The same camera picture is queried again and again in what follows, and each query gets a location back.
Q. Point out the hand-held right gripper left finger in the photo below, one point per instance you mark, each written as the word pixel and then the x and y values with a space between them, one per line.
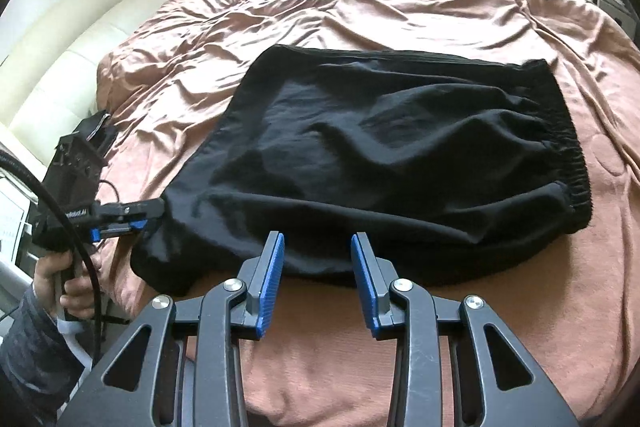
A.
pixel 270 272

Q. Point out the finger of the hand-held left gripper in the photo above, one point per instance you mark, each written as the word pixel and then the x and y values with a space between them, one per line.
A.
pixel 135 208
pixel 117 229

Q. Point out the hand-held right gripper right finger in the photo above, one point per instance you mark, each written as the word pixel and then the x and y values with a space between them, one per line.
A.
pixel 365 287

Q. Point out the black pants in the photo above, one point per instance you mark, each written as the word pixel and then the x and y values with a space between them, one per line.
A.
pixel 375 147

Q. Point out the person's left forearm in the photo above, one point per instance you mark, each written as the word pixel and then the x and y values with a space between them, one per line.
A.
pixel 35 357

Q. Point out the person's left hand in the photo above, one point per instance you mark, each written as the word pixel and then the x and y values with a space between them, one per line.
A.
pixel 80 287

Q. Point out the cream padded headboard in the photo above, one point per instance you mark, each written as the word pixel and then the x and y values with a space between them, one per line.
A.
pixel 100 32

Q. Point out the brown blanket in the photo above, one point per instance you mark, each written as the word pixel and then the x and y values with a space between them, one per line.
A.
pixel 350 17

